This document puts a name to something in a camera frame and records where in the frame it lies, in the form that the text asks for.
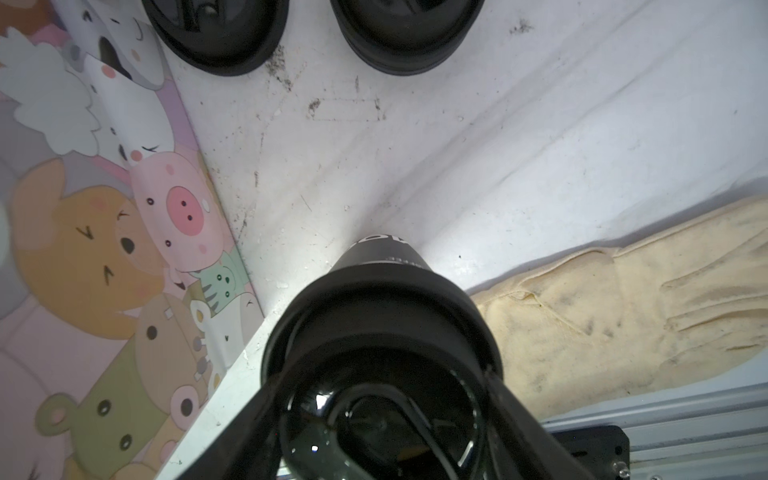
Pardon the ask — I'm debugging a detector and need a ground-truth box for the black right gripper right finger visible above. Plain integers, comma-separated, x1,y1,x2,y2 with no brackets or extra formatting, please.
484,370,594,480

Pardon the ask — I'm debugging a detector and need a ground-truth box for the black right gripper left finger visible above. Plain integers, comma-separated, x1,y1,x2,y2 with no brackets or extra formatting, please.
179,377,281,480

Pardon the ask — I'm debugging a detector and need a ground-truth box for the white paper gift bag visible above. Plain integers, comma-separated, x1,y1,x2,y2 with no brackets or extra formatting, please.
1,1,263,479

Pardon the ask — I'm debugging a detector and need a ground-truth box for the beige work glove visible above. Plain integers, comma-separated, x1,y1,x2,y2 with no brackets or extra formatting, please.
473,196,767,420

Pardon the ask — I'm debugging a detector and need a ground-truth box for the single black cup lid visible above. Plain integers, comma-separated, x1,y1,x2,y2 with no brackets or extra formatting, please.
142,0,289,76

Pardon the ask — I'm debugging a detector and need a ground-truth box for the stack of black cup lids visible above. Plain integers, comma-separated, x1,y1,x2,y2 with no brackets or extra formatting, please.
330,0,484,76

